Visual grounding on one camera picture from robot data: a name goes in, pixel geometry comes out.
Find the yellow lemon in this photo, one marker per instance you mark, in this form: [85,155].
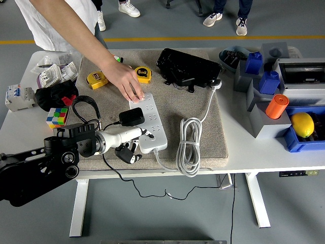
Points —
[302,124]

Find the black plug adapter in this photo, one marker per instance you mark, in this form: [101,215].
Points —
[132,117]

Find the white table leg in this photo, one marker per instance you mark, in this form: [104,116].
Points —
[78,208]
[256,200]

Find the white power strip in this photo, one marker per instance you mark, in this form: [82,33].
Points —
[157,145]

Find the blue-grey bowl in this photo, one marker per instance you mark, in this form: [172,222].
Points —
[226,63]

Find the grey electrical distribution box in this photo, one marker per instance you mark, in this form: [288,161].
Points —
[299,89]

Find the small red part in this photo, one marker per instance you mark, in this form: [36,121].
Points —
[68,100]

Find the beige fabric bundle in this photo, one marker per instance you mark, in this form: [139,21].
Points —
[294,53]

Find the black chair base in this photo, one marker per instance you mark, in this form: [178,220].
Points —
[200,11]

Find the yellow tape measure silver label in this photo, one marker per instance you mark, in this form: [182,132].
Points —
[95,81]

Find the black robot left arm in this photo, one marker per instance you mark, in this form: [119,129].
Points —
[30,172]

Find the white circuit breaker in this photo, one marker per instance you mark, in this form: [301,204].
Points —
[17,97]

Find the black part in bin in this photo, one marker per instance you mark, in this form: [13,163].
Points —
[320,127]

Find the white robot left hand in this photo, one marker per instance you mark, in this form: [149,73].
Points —
[122,136]

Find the grey peg holder block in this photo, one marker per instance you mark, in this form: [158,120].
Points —
[265,57]
[266,128]
[254,99]
[242,81]

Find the yellow tape measure black face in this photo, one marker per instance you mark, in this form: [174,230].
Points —
[144,73]

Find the clear plastic parts bag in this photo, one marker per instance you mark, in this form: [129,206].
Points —
[48,59]

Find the person's right forearm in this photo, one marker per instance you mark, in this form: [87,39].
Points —
[76,35]

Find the black table control panel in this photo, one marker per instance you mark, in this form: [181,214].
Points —
[292,174]

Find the blue plastic bin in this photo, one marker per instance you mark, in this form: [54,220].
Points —
[294,145]

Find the blue peg block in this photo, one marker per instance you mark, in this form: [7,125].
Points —
[269,84]
[254,64]

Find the person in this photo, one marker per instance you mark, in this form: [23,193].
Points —
[241,26]
[81,15]
[129,10]

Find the grey-brown mat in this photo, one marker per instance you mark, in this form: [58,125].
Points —
[177,106]

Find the orange cylinder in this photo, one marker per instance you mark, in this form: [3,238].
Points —
[276,106]

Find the white switch module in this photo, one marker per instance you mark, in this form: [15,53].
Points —
[68,72]

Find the black cloth bag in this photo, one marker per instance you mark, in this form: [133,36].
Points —
[50,94]

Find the silver box under table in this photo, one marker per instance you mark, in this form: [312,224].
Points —
[226,181]

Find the white wall socket panel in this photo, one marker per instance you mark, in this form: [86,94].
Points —
[49,76]

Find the black power adapter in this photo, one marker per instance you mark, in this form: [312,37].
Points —
[184,81]

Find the grey round peg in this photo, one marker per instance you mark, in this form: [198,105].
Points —
[276,52]

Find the person's right hand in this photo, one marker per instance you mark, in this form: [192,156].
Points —
[125,78]

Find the large black power strip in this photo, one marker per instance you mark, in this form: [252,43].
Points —
[188,61]

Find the black binder clips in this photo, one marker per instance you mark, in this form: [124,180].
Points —
[232,59]

